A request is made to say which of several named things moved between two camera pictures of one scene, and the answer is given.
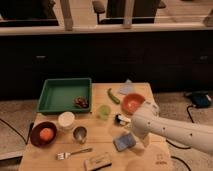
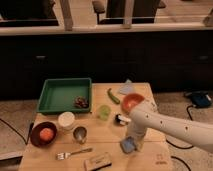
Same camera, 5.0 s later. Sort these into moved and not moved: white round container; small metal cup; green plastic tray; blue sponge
Moved: blue sponge
Not moved: white round container; green plastic tray; small metal cup
